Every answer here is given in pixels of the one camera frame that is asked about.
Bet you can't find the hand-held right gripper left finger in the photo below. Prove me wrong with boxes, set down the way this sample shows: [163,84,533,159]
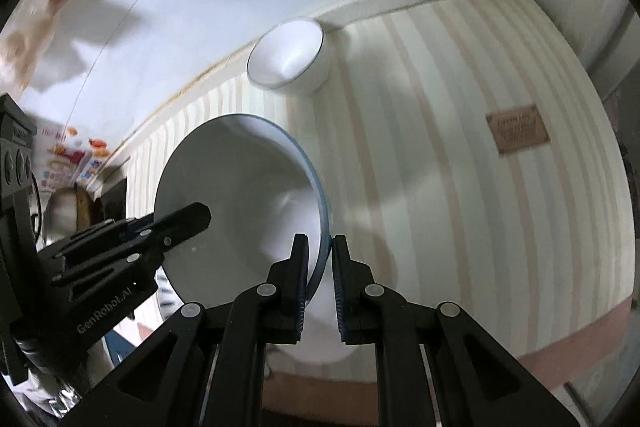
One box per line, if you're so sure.
[60,233,310,427]

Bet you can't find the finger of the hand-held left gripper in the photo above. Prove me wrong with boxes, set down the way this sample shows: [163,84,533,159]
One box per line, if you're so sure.
[50,239,171,290]
[37,202,212,261]

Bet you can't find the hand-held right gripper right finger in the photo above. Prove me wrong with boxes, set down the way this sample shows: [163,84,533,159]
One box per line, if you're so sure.
[331,234,583,427]

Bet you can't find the white bowl with printed side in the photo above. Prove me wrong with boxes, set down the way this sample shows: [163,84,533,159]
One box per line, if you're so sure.
[154,113,351,365]

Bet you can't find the striped cat print cloth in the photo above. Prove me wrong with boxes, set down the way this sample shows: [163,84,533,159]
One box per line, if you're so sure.
[125,0,633,413]

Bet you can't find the plain white blue-rimmed bowl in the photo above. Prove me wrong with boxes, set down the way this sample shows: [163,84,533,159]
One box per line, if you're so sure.
[246,19,335,96]

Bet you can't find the brown cloth label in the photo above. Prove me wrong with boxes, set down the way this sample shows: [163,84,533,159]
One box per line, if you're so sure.
[486,105,551,155]

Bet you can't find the patterned glass sliding door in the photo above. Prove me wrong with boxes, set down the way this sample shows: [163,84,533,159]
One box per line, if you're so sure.
[565,2,640,427]

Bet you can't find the colourful wall stickers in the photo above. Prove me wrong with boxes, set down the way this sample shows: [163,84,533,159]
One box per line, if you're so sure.
[37,124,113,194]

